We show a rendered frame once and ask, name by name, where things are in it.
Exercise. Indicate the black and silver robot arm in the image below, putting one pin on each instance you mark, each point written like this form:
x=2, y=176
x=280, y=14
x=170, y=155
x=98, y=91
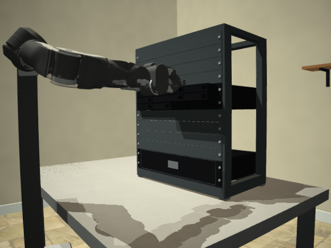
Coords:
x=28, y=48

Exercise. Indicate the black server rack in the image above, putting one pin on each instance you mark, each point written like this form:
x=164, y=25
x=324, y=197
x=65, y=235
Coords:
x=181, y=150

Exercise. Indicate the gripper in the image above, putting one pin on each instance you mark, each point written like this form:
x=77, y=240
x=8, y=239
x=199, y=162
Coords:
x=159, y=82

